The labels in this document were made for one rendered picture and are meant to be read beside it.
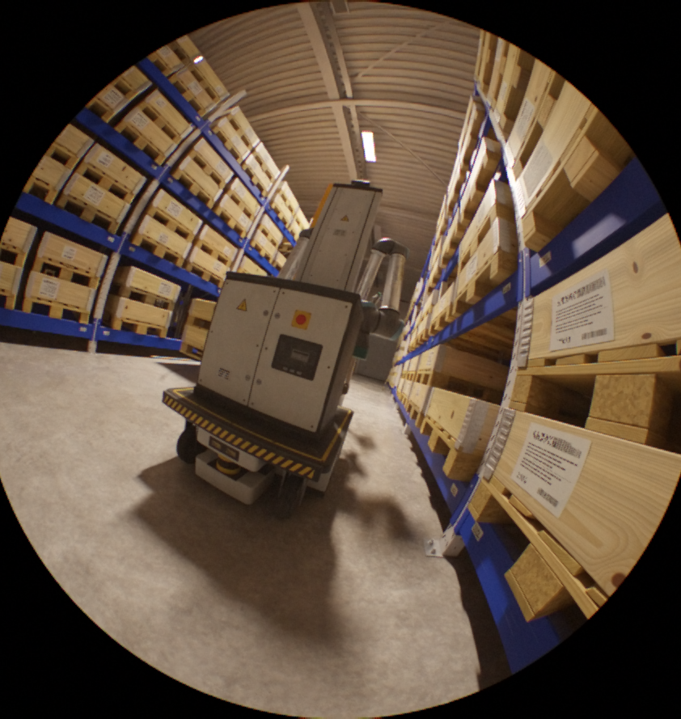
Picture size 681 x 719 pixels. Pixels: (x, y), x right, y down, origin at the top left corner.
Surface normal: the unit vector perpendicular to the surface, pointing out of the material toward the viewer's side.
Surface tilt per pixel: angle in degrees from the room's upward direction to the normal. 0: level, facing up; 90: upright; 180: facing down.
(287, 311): 90
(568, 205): 180
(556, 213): 180
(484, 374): 90
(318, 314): 90
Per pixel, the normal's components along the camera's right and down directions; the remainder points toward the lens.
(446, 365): -0.18, -0.06
